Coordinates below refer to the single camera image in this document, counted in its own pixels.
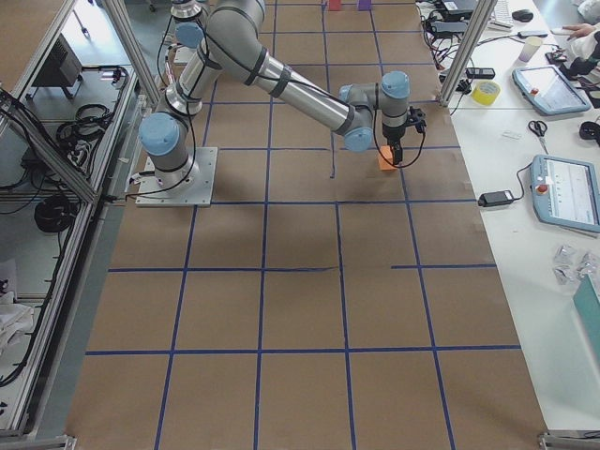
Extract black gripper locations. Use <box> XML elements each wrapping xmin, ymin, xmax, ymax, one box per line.
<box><xmin>382</xmin><ymin>106</ymin><xmax>427</xmax><ymax>165</ymax></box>

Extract orange foam cube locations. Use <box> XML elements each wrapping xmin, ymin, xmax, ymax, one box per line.
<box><xmin>378</xmin><ymin>145</ymin><xmax>397</xmax><ymax>172</ymax></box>

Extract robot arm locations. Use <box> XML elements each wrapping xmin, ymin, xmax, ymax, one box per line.
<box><xmin>171</xmin><ymin>0</ymin><xmax>210</xmax><ymax>49</ymax></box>
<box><xmin>139</xmin><ymin>1</ymin><xmax>426</xmax><ymax>192</ymax></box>

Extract yellow tape roll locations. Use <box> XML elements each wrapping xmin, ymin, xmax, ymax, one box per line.
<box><xmin>472</xmin><ymin>81</ymin><xmax>501</xmax><ymax>106</ymax></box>

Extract black power adapter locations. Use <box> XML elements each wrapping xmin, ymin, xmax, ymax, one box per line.
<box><xmin>477</xmin><ymin>189</ymin><xmax>515</xmax><ymax>207</ymax></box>

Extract purple foam cube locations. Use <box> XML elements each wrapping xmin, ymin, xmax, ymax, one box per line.
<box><xmin>356</xmin><ymin>0</ymin><xmax>372</xmax><ymax>11</ymax></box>

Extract teach pendant tablet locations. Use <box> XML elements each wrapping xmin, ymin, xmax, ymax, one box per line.
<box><xmin>512</xmin><ymin>66</ymin><xmax>591</xmax><ymax>115</ymax></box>
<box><xmin>530</xmin><ymin>155</ymin><xmax>599</xmax><ymax>233</ymax></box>

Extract white paper cup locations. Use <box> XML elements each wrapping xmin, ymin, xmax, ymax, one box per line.
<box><xmin>517</xmin><ymin>36</ymin><xmax>544</xmax><ymax>63</ymax></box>

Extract person hand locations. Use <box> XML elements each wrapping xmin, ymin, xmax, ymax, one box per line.
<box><xmin>562</xmin><ymin>23</ymin><xmax>599</xmax><ymax>40</ymax></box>

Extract black handled scissors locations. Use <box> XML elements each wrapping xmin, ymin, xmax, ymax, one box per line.
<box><xmin>528</xmin><ymin>120</ymin><xmax>548</xmax><ymax>155</ymax></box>

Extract aluminium frame post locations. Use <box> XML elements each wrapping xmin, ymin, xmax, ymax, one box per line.
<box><xmin>438</xmin><ymin>0</ymin><xmax>496</xmax><ymax>107</ymax></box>

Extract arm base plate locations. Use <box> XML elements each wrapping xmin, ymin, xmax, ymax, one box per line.
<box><xmin>135</xmin><ymin>146</ymin><xmax>218</xmax><ymax>207</ymax></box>

